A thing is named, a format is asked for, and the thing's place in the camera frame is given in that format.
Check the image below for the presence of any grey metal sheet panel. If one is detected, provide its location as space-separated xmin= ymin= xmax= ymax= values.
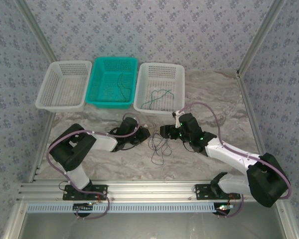
xmin=19 ymin=211 xmax=287 ymax=239

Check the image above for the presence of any thin dark purple cable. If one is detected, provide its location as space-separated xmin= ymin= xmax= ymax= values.
xmin=148 ymin=133 xmax=172 ymax=166
xmin=116 ymin=73 xmax=133 ymax=103

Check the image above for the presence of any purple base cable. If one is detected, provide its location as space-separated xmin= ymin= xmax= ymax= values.
xmin=215 ymin=196 xmax=245 ymax=219
xmin=74 ymin=191 xmax=111 ymax=220

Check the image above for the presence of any white perforated plastic basket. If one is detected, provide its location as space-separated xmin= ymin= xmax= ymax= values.
xmin=134 ymin=62 xmax=185 ymax=116
xmin=35 ymin=60 xmax=93 ymax=113

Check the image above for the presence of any aluminium frame profile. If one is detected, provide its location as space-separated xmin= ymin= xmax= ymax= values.
xmin=236 ymin=71 xmax=299 ymax=239
xmin=15 ymin=0 xmax=57 ymax=64
xmin=236 ymin=0 xmax=289 ymax=74
xmin=1 ymin=62 xmax=58 ymax=239

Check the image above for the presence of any small black circuit board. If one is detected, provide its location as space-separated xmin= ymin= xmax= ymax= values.
xmin=215 ymin=203 xmax=235 ymax=215
xmin=73 ymin=203 xmax=94 ymax=213

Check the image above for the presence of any white slotted cable duct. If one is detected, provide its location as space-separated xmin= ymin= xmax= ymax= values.
xmin=27 ymin=202 xmax=230 ymax=214

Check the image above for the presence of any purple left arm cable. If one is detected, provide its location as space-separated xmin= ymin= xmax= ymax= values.
xmin=46 ymin=113 xmax=150 ymax=197

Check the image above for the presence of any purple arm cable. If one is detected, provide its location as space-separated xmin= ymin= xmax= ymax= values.
xmin=46 ymin=113 xmax=150 ymax=197
xmin=175 ymin=102 xmax=292 ymax=200

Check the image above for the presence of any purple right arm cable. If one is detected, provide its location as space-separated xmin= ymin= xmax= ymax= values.
xmin=175 ymin=102 xmax=292 ymax=200

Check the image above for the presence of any teal perforated plastic basket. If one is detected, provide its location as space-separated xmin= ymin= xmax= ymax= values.
xmin=85 ymin=57 xmax=139 ymax=110

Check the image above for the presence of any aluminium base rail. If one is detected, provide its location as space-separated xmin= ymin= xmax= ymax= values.
xmin=18 ymin=180 xmax=285 ymax=201

